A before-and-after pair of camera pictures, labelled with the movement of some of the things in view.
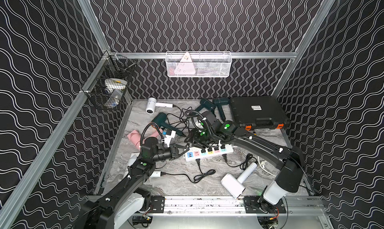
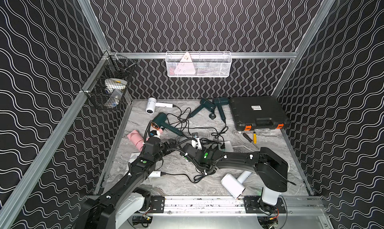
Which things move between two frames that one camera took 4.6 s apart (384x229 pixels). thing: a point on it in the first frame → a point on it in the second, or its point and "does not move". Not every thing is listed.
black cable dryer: (197, 178) does not move
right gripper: (193, 137) → (202, 151)
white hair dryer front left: (154, 174) does not move
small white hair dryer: (152, 103) does not move
